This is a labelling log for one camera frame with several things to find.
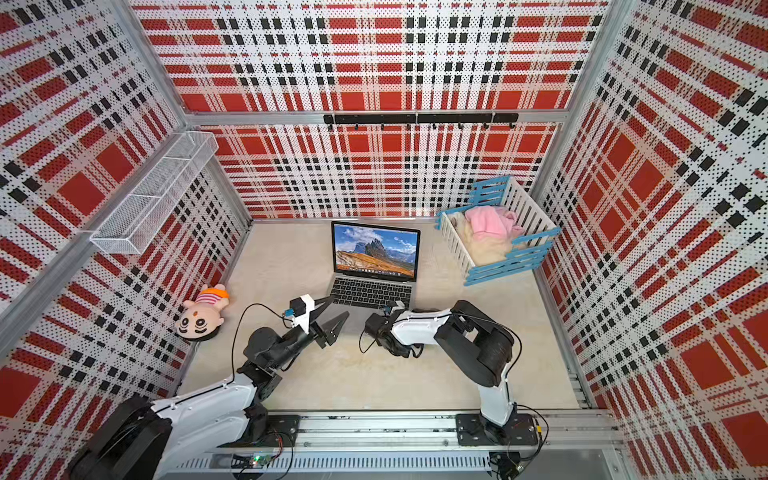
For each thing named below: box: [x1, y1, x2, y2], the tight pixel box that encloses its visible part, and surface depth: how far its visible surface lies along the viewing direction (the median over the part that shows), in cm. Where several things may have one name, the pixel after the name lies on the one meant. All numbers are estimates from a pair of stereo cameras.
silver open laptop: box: [327, 222, 421, 314], surface depth 100 cm
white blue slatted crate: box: [436, 175, 561, 286], surface depth 106 cm
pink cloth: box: [465, 206, 525, 238], surface depth 105 cm
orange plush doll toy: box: [176, 284, 230, 341], surface depth 90 cm
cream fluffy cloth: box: [447, 211, 515, 266], surface depth 107 cm
